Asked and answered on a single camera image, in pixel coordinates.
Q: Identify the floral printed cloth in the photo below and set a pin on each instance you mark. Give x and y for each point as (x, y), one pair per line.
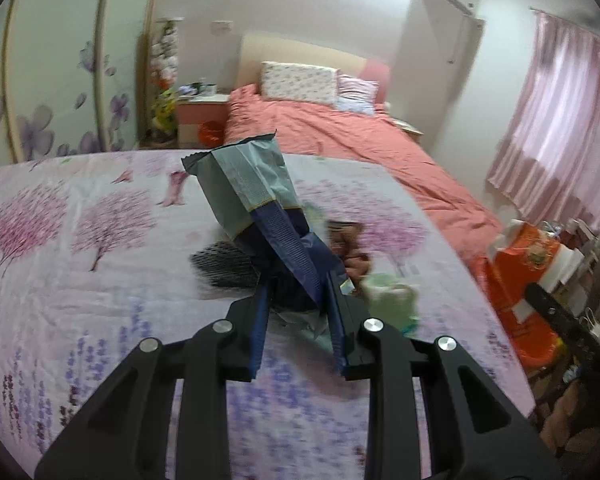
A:
(105, 270)

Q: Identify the floral pillow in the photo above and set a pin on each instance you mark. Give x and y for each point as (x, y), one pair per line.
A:
(297, 82)

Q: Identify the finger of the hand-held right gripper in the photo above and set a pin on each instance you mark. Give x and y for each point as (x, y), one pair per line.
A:
(565, 317)

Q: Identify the plush toy bouquet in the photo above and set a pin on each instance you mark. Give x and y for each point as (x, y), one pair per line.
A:
(164, 70)

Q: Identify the green mug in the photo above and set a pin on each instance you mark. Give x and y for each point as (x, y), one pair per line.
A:
(390, 302)

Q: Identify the pink curtain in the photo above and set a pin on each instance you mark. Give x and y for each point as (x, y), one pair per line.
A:
(565, 125)

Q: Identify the white standing air conditioner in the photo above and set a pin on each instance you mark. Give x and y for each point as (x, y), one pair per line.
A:
(437, 60)

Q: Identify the blue grey snack bag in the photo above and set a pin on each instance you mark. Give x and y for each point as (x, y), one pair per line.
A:
(260, 195)

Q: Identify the striped pink pillow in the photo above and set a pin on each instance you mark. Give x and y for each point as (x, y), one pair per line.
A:
(357, 95)

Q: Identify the wooden bedside table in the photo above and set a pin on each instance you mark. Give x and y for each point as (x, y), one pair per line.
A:
(409, 130)

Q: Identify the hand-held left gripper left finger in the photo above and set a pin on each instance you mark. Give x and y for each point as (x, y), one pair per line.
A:
(261, 332)

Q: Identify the beige pink headboard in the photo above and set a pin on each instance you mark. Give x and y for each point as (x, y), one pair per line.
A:
(280, 50)

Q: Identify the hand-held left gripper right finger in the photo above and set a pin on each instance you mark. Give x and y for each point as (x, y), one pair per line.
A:
(338, 322)

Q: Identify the pink white nightstand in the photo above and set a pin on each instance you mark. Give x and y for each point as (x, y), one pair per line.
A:
(195, 115)

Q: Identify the black white patterned scrunchie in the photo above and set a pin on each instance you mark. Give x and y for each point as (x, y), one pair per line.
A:
(225, 266)

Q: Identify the orange trash bin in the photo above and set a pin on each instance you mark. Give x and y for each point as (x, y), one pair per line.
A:
(527, 270)

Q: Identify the brown slotted wooden piece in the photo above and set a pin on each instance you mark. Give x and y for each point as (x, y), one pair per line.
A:
(345, 235)

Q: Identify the floral wardrobe doors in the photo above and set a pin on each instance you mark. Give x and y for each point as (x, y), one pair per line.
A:
(55, 60)

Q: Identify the salmon bed duvet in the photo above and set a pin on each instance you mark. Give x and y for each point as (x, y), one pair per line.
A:
(370, 160)

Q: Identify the wall socket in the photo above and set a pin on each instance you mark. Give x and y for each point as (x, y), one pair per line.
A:
(222, 24)

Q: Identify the white mug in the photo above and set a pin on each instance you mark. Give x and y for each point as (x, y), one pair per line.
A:
(209, 88)

